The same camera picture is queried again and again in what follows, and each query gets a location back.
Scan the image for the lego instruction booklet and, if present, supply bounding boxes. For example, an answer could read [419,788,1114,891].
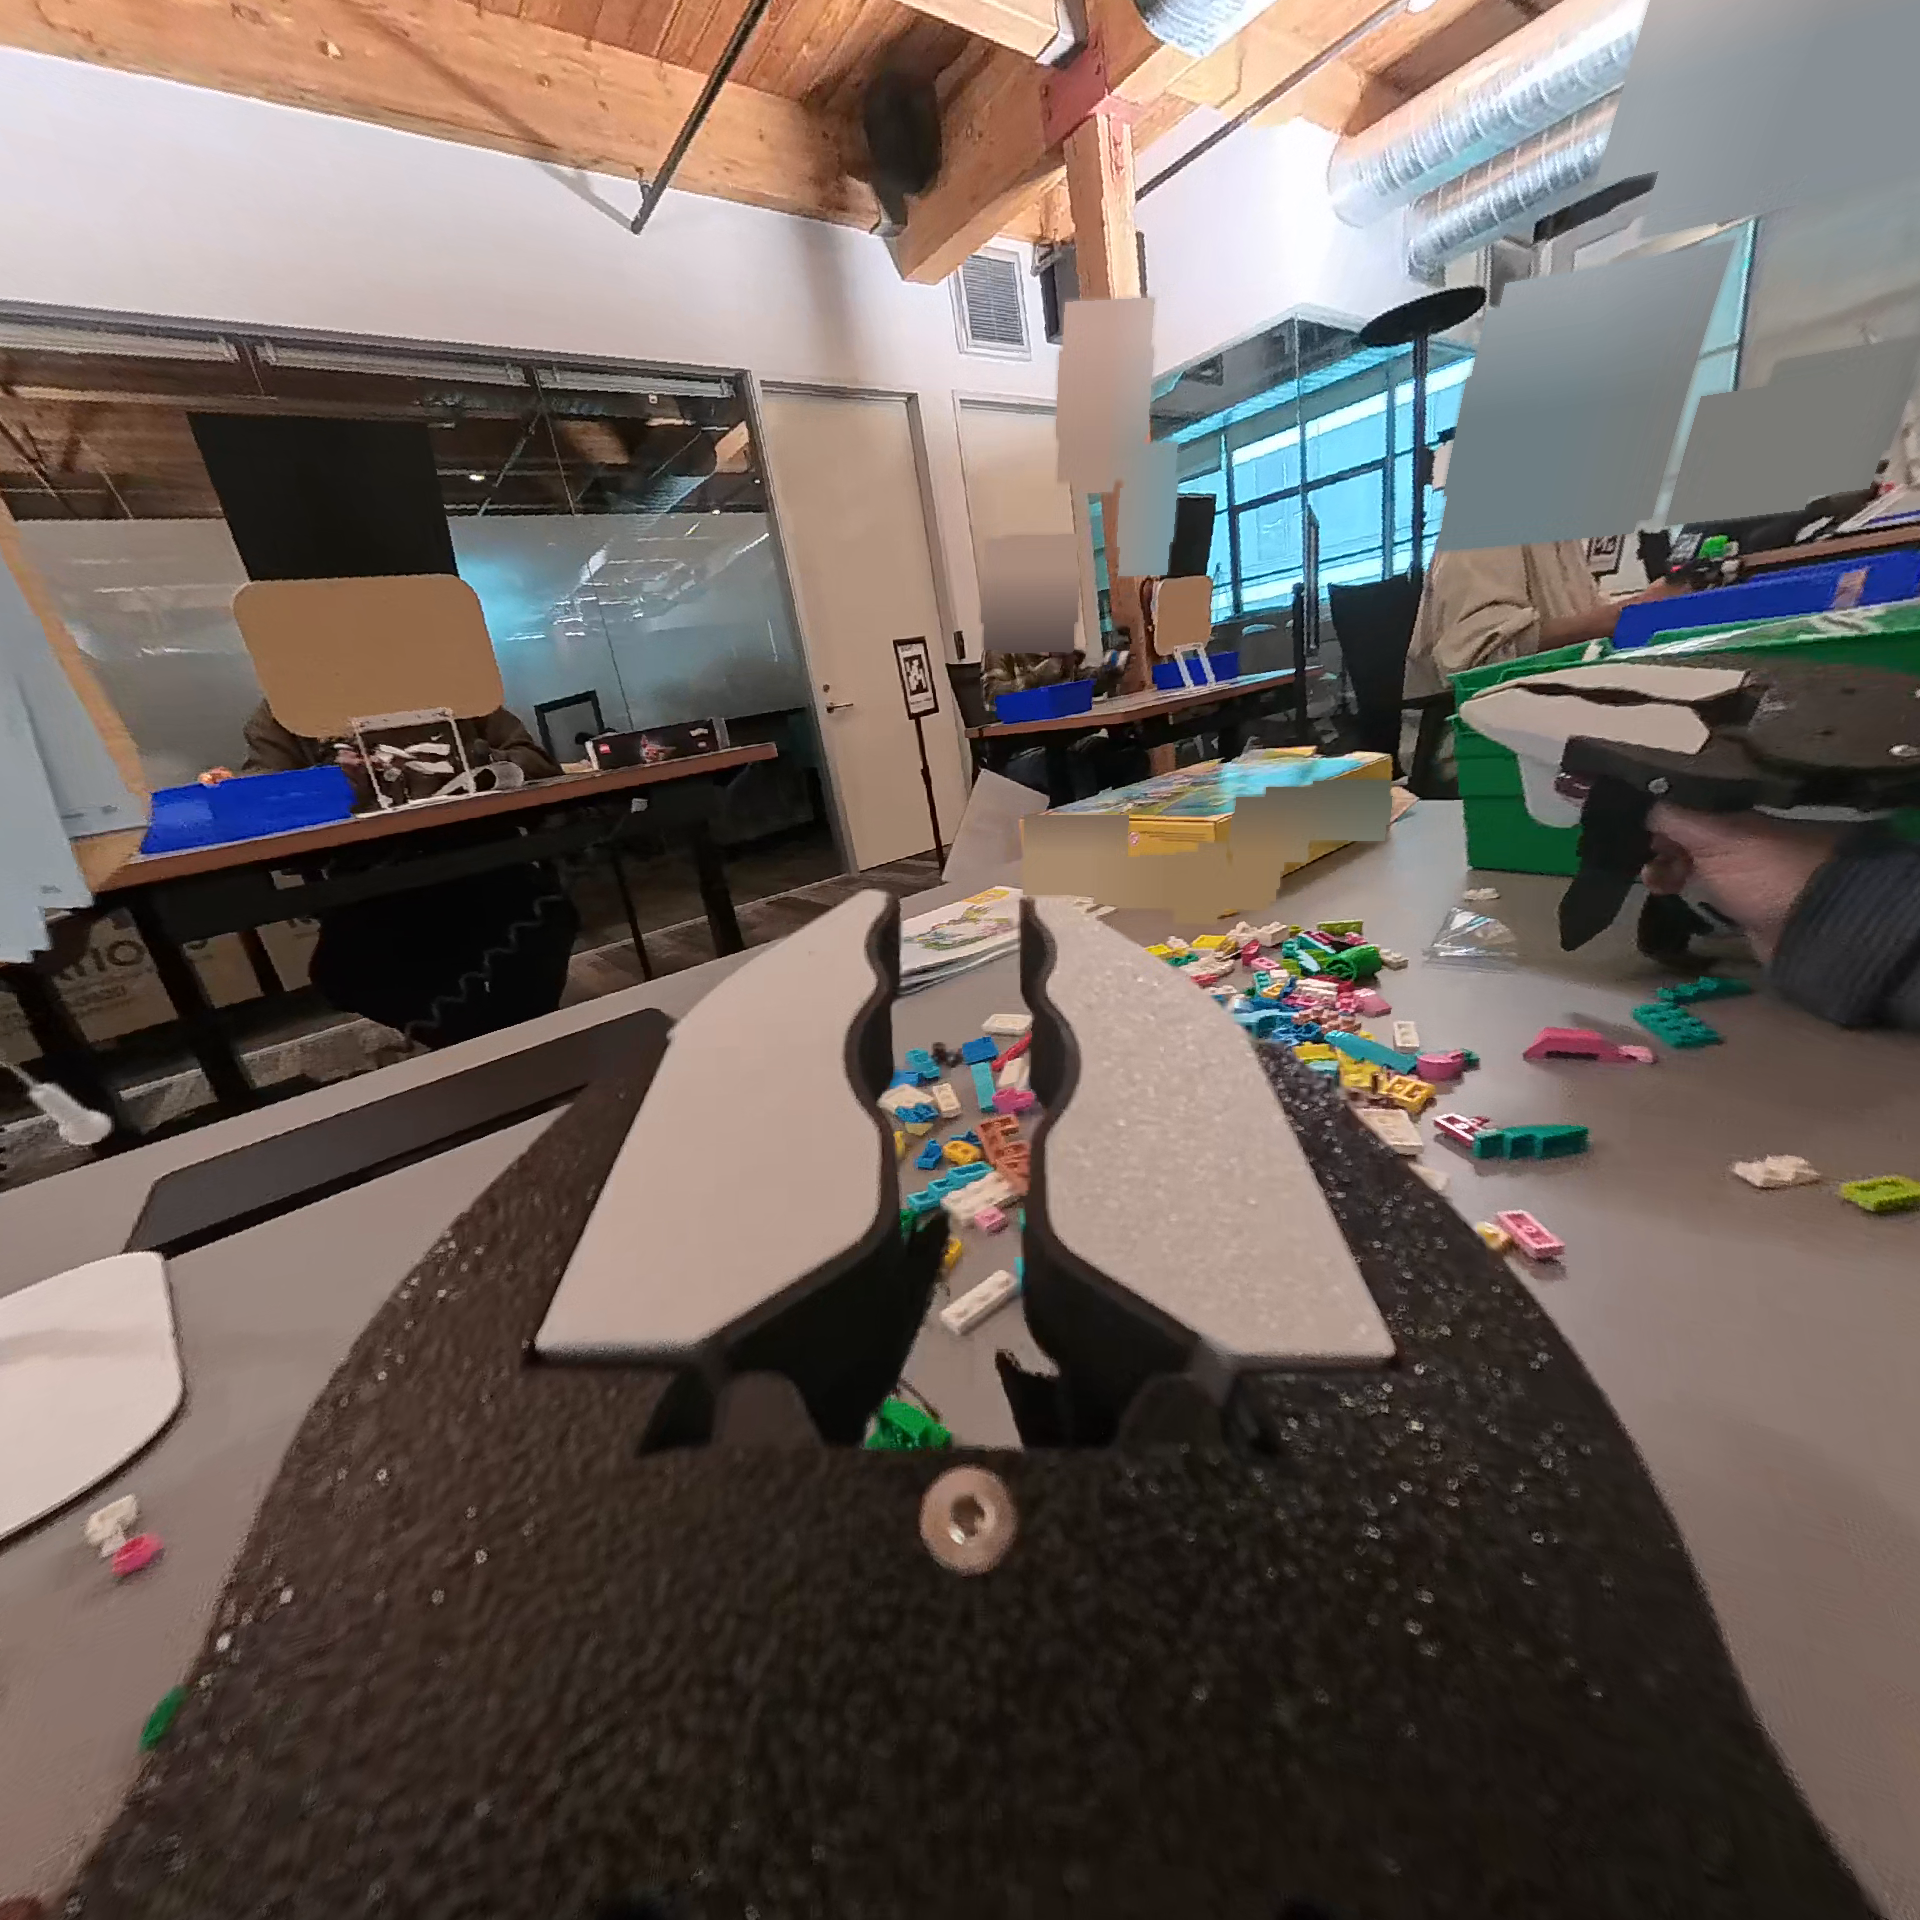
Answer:
[904,883,1118,991]

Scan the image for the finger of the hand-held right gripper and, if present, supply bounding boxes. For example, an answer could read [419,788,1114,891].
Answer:
[1460,689,1729,826]
[1492,654,1768,711]

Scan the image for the person's right hand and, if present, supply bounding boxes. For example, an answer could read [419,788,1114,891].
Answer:
[1644,806,1832,965]

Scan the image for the black office chair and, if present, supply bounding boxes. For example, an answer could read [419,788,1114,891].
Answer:
[1330,573,1460,799]

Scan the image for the pile of colourful lego bricks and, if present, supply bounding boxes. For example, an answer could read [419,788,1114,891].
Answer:
[884,914,1492,1342]

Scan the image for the black ceiling fixture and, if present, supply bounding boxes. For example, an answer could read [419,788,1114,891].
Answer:
[860,64,944,240]

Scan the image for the white paper sheet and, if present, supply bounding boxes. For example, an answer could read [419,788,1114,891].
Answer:
[944,773,1055,900]

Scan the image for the black floor lamp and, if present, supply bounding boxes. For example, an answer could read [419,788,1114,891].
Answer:
[1355,290,1492,600]

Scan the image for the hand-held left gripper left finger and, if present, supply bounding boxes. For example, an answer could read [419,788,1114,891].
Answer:
[529,883,953,1402]

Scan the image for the white door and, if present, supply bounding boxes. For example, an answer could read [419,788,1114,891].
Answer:
[755,382,953,875]
[953,399,1086,662]

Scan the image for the wooden top desk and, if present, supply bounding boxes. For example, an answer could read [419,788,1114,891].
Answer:
[967,662,1310,799]
[112,742,783,1123]

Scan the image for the black sign stand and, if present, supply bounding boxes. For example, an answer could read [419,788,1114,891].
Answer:
[897,634,953,875]

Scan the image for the green plastic bin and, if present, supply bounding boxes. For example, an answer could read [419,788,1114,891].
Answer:
[1447,600,1920,875]

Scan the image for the white rounded board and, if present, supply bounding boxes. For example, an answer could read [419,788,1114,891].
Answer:
[0,1251,182,1547]

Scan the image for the black flat mat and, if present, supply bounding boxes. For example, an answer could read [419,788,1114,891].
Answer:
[127,1010,677,1267]

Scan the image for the wall vent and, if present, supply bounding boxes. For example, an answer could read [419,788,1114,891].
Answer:
[953,244,1040,355]

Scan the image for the yellow lego box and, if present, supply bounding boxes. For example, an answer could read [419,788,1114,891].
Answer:
[1040,748,1420,864]

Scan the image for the wooden post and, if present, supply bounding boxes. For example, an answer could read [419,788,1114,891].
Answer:
[1059,119,1151,675]

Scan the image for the white wire stand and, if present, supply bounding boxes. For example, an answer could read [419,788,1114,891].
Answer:
[349,711,524,820]

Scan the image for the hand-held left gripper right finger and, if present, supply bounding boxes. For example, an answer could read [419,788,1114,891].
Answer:
[1022,891,1394,1402]

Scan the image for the person's right forearm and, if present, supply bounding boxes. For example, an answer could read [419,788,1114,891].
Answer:
[1768,838,1920,1036]

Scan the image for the silver air duct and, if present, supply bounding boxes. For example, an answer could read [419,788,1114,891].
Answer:
[1132,0,1253,63]
[1408,164,1629,290]
[1319,0,1650,224]

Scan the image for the white cable plug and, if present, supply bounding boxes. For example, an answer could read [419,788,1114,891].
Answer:
[0,1061,114,1150]

